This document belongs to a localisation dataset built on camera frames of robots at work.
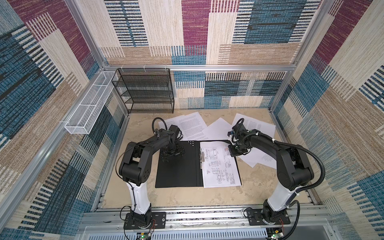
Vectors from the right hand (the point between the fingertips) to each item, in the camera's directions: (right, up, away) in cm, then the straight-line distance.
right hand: (233, 155), depth 92 cm
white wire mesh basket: (-74, +21, -23) cm, 80 cm away
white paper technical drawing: (-9, -8, -2) cm, 12 cm away
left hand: (-34, -1, +3) cm, 34 cm away
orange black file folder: (-30, -9, -1) cm, 31 cm away
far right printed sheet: (+19, +19, +20) cm, 33 cm away
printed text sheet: (-20, +18, +20) cm, 33 cm away
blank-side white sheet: (-6, +14, +17) cm, 23 cm away
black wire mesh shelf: (-59, +43, +19) cm, 76 cm away
